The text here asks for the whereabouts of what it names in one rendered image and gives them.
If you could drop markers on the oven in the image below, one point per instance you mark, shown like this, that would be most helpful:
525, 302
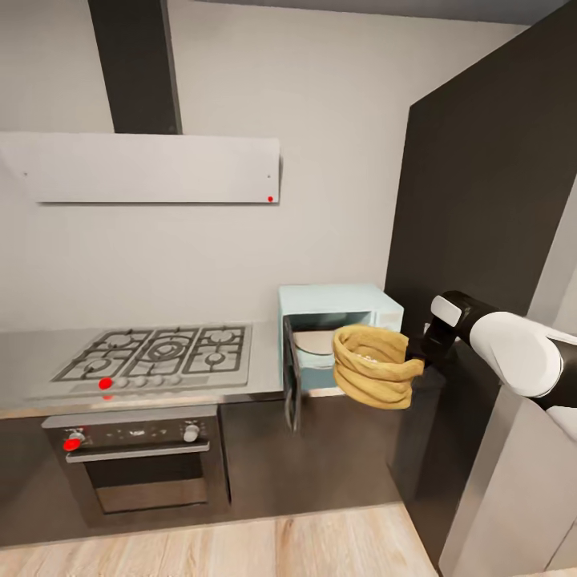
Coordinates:
139, 466

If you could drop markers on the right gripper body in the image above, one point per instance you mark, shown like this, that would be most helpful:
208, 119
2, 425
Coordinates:
430, 349

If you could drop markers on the microwave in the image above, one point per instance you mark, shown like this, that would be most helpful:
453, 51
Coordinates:
309, 315

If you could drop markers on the popcorn bag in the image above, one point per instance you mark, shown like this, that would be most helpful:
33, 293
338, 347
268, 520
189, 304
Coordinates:
370, 366

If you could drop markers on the burner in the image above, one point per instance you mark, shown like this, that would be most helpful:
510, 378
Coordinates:
153, 359

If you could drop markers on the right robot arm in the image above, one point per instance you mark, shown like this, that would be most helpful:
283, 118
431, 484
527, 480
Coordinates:
532, 360

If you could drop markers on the range hood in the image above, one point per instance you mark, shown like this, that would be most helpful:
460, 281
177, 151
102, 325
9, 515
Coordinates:
148, 159

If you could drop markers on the fridge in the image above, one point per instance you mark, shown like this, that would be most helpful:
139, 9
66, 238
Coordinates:
487, 206

